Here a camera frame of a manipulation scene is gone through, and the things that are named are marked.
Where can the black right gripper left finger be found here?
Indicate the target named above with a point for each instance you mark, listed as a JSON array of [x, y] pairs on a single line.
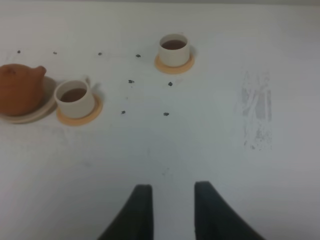
[[135, 219]]

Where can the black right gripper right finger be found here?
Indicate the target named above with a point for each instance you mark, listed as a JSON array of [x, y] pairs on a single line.
[[214, 219]]

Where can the brown clay teapot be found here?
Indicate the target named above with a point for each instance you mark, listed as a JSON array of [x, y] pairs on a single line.
[[21, 89]]

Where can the beige round teapot saucer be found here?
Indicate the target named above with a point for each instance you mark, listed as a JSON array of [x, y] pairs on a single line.
[[46, 107]]

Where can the near orange coaster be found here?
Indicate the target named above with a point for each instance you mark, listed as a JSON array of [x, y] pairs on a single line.
[[73, 122]]

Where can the orange coaster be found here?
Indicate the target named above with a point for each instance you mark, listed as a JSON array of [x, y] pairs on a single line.
[[73, 122], [174, 70]]

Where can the near white teacup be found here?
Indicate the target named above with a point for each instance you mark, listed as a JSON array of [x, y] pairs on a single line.
[[75, 98]]

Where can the white teacup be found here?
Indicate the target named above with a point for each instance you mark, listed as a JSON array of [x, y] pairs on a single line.
[[174, 50], [75, 98]]

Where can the far orange coaster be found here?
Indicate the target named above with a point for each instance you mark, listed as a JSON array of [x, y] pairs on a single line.
[[174, 70]]

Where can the far white teacup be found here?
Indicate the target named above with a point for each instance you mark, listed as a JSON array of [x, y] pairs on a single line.
[[174, 50]]

